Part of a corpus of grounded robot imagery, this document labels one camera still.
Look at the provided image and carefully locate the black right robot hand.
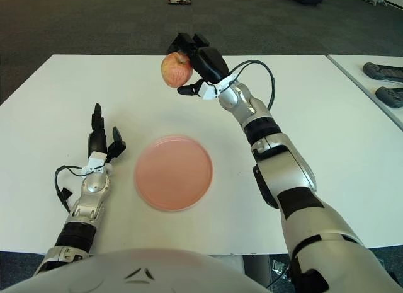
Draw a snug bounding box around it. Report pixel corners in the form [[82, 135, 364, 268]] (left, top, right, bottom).
[[166, 32, 236, 101]]

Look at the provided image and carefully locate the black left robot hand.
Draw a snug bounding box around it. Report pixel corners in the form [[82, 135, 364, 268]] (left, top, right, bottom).
[[82, 103, 127, 176]]

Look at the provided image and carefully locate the red yellow apple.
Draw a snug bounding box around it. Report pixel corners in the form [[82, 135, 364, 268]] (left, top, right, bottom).
[[161, 52, 194, 88]]

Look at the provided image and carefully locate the pink round plate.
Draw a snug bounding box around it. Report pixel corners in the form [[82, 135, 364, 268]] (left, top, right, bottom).
[[133, 134, 213, 212]]

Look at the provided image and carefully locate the silver robot torso shell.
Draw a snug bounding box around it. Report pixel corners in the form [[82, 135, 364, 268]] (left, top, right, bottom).
[[0, 247, 268, 293]]

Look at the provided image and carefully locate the dark grey game controller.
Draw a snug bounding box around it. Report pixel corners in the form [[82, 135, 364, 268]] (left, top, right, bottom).
[[375, 86, 403, 108], [361, 62, 403, 83]]

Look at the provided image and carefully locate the clear plastic wrapper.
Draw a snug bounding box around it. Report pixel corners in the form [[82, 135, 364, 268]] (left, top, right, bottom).
[[272, 260, 290, 280]]

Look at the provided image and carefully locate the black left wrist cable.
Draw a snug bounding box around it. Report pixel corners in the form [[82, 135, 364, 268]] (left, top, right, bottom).
[[54, 165, 88, 214]]

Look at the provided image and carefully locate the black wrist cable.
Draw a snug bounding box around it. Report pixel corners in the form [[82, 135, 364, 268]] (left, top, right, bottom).
[[228, 60, 276, 110], [54, 165, 88, 214]]

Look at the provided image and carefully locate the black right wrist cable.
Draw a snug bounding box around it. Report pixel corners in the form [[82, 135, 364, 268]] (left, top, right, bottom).
[[228, 60, 276, 110]]

